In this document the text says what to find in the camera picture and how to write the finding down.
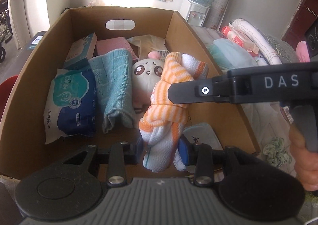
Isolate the yogurt cup foil lid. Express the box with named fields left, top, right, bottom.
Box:
left=183, top=123, right=223, bottom=150

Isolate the orange striped white cloth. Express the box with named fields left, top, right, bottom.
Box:
left=139, top=52, right=209, bottom=173

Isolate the pink plush toy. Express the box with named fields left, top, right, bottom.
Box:
left=132, top=51, right=164, bottom=108

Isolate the blue white wipes pack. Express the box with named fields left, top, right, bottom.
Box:
left=44, top=67, right=97, bottom=144

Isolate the clear plastic packet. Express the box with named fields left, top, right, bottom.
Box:
left=127, top=34, right=170, bottom=60

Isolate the blue checkered towel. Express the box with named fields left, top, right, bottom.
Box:
left=88, top=49, right=135, bottom=134

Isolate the blue tissue box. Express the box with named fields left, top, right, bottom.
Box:
left=63, top=33, right=98, bottom=70

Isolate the person right hand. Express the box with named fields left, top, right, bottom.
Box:
left=289, top=123, right=318, bottom=192

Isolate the pink pillow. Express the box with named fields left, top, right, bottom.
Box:
left=295, top=41, right=310, bottom=62

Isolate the green leaf pattern pillow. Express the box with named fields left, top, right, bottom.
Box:
left=264, top=34, right=299, bottom=63

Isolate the white fleece blanket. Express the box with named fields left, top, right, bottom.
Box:
left=232, top=18, right=282, bottom=65

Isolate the white plastic shopping bag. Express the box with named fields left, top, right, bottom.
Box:
left=207, top=39, right=258, bottom=71

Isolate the plaid cartoon bed sheet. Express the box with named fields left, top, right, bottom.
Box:
left=190, top=25, right=226, bottom=46

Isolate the red wet wipes pack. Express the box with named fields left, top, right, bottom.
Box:
left=222, top=26, right=259, bottom=57

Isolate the dark red wooden door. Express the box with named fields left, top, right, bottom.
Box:
left=282, top=0, right=318, bottom=50

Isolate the white water dispenser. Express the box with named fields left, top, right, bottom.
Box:
left=179, top=0, right=210, bottom=26

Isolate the cardboard box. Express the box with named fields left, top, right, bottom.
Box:
left=1, top=6, right=260, bottom=180

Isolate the rolled patterned mat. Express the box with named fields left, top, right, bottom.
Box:
left=204, top=0, right=230, bottom=30

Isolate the wheelchair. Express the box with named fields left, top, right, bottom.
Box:
left=0, top=9, right=12, bottom=63

